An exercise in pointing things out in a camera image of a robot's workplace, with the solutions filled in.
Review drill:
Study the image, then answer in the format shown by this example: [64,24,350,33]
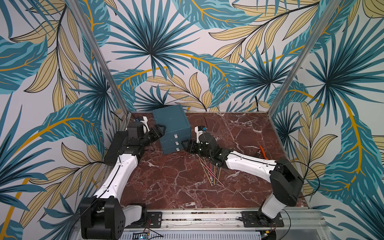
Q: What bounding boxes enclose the teal drawer cabinet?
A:
[153,105,192,155]

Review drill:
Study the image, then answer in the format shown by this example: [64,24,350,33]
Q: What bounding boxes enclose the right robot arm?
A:
[182,133,304,226]

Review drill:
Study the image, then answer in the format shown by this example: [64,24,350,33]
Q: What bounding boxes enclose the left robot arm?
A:
[80,118,166,240]

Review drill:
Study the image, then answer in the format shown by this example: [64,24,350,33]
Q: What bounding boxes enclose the red pencil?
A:
[209,163,224,187]

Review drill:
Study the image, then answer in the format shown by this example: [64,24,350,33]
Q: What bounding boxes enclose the small circuit board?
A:
[132,232,150,240]

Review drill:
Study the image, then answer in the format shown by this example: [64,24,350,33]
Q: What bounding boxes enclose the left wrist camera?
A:
[137,116,149,134]

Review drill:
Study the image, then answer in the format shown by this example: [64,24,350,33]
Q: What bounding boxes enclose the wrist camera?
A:
[137,116,149,134]
[195,126,207,144]

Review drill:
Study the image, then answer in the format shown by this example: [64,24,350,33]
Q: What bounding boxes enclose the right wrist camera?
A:
[195,126,207,144]

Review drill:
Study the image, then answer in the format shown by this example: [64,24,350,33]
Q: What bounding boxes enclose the orange handled tool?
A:
[260,146,268,160]

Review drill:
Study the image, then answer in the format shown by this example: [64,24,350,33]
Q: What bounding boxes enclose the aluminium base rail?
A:
[121,207,333,240]

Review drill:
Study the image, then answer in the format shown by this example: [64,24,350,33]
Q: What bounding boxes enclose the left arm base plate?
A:
[129,212,163,229]

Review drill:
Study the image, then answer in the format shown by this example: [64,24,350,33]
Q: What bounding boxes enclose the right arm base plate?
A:
[238,211,285,229]

